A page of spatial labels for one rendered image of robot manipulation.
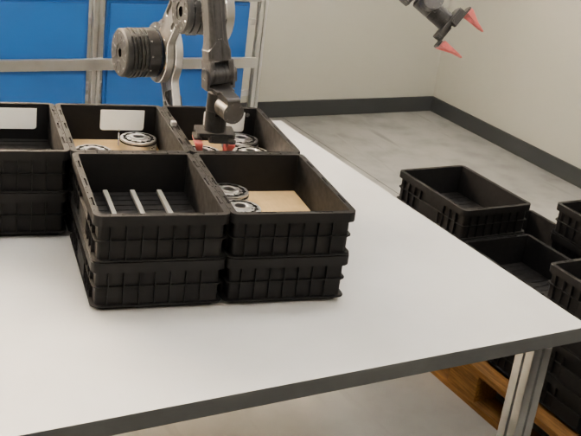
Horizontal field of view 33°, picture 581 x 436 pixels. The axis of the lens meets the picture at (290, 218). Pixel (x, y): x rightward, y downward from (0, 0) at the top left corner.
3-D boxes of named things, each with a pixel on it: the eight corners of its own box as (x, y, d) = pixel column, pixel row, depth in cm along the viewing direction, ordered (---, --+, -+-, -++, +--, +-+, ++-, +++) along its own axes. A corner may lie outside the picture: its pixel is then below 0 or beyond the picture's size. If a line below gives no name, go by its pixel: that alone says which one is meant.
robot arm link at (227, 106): (232, 62, 256) (201, 66, 252) (252, 76, 247) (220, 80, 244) (231, 105, 262) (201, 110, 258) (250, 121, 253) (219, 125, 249)
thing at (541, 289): (443, 329, 348) (461, 241, 335) (508, 317, 362) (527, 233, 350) (518, 388, 316) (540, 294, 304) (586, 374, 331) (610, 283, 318)
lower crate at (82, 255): (67, 237, 250) (69, 193, 245) (184, 234, 260) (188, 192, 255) (89, 313, 215) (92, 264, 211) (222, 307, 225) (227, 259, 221)
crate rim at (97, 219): (70, 161, 242) (71, 151, 241) (190, 161, 252) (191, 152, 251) (93, 227, 208) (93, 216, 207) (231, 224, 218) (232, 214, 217)
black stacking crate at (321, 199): (188, 196, 256) (192, 155, 251) (296, 195, 265) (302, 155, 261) (227, 263, 221) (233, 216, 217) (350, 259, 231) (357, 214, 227)
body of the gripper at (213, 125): (234, 141, 260) (238, 114, 256) (196, 139, 257) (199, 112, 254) (230, 132, 265) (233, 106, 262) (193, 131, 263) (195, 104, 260)
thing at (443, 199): (379, 279, 379) (398, 169, 362) (442, 271, 394) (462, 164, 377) (441, 329, 348) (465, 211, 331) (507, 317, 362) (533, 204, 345)
